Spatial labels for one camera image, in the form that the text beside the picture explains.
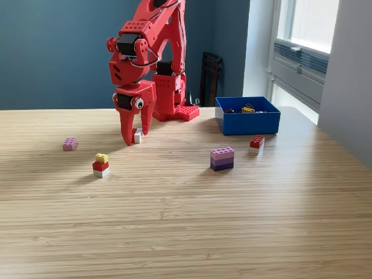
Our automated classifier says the blue plastic bin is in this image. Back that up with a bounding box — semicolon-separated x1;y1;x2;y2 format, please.
214;96;281;136

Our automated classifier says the black chair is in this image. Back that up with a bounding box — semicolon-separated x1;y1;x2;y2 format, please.
199;51;225;108

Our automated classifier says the pink lego brick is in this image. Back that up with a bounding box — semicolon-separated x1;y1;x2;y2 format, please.
62;137;78;152

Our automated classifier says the red and white lego brick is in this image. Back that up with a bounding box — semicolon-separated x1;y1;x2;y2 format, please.
249;135;266;154
131;127;144;144

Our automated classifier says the white framed window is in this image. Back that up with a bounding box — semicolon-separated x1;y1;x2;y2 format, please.
270;0;341;117

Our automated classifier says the grey window vent grille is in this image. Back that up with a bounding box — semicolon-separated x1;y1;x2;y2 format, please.
273;40;331;77

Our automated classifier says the pink and purple lego stack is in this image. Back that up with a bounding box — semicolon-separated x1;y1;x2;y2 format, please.
210;146;235;172

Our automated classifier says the yellow red white lego stack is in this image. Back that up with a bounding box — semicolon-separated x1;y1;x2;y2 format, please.
92;153;110;178

